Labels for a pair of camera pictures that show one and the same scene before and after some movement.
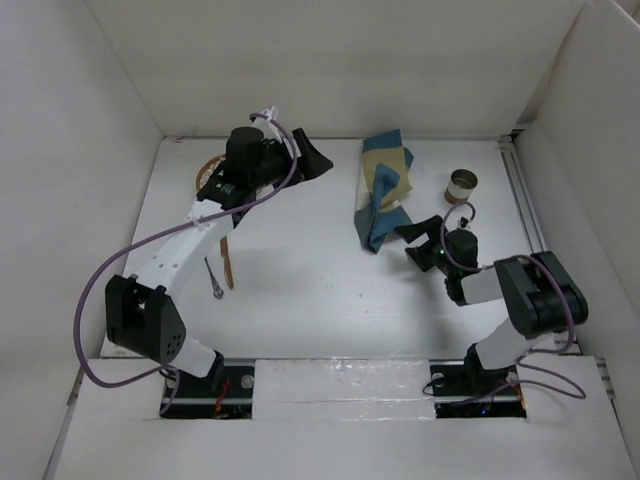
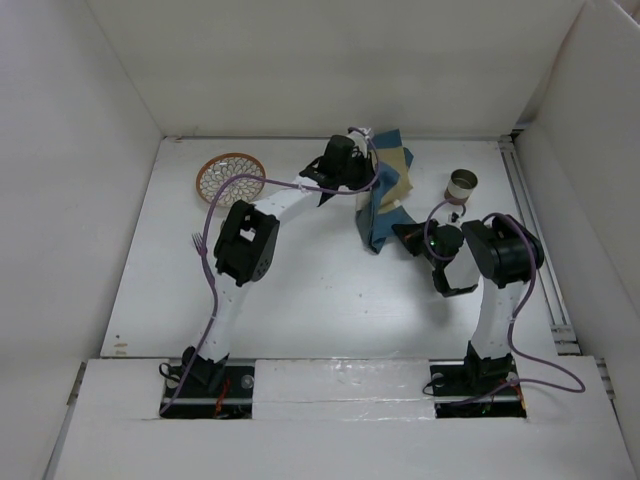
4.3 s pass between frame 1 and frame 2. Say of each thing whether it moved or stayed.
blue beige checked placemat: stayed
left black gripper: moved
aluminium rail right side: stayed
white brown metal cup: stayed
